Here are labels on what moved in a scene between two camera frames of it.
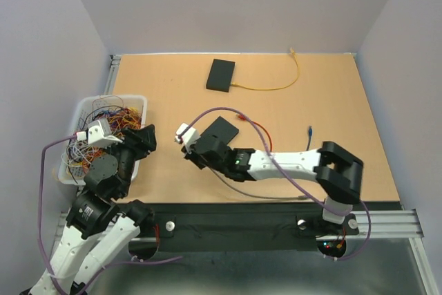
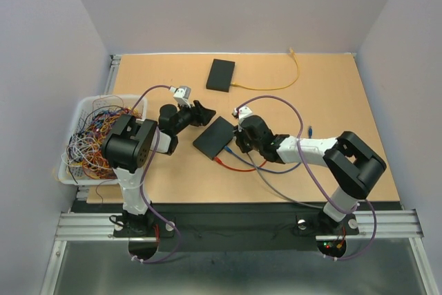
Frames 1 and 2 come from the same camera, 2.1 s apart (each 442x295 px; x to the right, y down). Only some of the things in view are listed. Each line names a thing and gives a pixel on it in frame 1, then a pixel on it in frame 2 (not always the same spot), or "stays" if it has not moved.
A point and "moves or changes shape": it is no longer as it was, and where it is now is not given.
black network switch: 220,75 stays
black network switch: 220,129 stays
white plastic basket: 85,108 stays
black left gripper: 146,143 to 201,115
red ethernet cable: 243,118 moves or changes shape
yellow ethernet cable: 275,87 stays
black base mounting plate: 242,226 stays
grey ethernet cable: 301,197 to 276,189
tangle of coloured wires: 78,155 stays
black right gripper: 192,156 to 239,133
